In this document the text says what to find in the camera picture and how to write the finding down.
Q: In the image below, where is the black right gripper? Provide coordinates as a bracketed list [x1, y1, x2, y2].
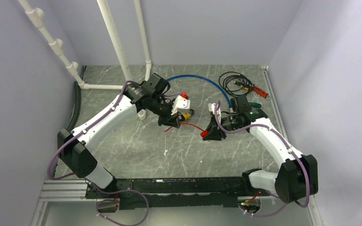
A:
[203, 114, 240, 141]

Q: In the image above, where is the red handled wrench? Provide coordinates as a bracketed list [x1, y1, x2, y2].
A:
[253, 85, 271, 100]

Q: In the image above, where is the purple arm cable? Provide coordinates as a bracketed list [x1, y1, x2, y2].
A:
[47, 80, 150, 226]
[213, 99, 311, 218]

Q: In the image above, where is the yellow padlock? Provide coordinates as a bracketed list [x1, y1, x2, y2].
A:
[180, 109, 195, 121]

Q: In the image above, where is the green handled screwdriver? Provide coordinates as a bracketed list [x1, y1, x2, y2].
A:
[249, 102, 262, 108]

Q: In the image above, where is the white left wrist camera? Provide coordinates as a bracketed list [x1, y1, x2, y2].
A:
[171, 91, 190, 115]

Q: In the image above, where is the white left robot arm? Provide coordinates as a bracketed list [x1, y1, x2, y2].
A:
[58, 73, 192, 198]

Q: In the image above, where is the white PVC pipe frame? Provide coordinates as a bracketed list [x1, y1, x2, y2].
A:
[18, 0, 153, 121]

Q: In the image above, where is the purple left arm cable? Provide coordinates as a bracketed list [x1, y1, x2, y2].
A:
[47, 80, 150, 226]

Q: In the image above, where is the black coiled cable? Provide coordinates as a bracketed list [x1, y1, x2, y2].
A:
[218, 71, 254, 97]

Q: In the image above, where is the black corrugated hose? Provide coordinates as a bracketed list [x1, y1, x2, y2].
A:
[66, 81, 82, 132]

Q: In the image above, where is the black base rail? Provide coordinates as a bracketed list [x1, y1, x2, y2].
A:
[85, 176, 271, 210]

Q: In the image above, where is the red cable padlock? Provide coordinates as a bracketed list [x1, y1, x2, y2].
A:
[164, 122, 208, 138]

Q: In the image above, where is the yellow black screwdriver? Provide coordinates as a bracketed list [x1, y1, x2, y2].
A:
[233, 81, 254, 92]

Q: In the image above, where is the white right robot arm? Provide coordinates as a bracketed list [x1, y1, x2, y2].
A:
[201, 96, 318, 207]

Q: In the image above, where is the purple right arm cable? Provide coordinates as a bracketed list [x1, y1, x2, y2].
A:
[213, 99, 311, 218]

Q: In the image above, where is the blue cable lock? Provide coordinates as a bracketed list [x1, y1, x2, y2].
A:
[166, 74, 231, 109]

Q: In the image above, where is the aluminium extrusion frame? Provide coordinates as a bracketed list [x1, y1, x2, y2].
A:
[39, 180, 323, 226]

